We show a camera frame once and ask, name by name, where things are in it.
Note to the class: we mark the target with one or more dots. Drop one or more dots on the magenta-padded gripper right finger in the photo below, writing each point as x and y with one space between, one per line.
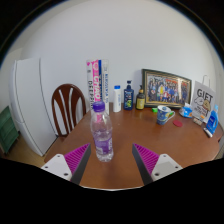
148 159

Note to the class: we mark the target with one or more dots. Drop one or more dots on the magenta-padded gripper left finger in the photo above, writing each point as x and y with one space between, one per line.
76 159

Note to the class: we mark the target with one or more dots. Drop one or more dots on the clear purple-capped water bottle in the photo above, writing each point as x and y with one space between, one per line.
102 136

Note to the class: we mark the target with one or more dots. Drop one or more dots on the flat round red coaster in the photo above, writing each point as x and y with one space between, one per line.
177 123

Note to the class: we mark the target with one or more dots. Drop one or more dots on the blue yellow printed mug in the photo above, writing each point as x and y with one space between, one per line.
163 115

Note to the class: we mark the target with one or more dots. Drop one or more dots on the small green packet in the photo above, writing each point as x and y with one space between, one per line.
171 114
154 110

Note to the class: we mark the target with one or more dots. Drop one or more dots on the dark wooden chair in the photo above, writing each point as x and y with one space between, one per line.
57 106

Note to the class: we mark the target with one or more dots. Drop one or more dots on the dark bottle with yellow label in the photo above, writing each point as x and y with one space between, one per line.
140 101

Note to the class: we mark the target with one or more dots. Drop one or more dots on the small tan snack packet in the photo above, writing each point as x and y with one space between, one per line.
197 121

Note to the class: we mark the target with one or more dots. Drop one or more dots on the dark blue pump bottle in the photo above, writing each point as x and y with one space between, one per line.
128 98

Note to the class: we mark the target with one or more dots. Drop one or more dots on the white bottle with blue cap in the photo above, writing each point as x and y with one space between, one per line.
117 100

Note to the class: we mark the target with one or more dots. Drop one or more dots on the white refrigerator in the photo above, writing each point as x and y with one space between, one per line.
31 103

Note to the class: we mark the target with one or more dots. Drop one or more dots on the framed group photo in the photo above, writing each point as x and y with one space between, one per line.
165 88

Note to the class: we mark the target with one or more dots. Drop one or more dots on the blue detergent bottle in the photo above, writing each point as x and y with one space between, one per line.
212 122

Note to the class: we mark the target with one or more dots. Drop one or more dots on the green cabinet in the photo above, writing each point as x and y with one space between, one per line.
7 130

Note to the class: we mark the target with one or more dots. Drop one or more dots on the white printed paper gift bag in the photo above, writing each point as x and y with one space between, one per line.
203 101

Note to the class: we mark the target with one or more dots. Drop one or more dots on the tall pink white box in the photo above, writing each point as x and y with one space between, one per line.
95 81

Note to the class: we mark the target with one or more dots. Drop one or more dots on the tall green white box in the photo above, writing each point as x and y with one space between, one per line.
105 83

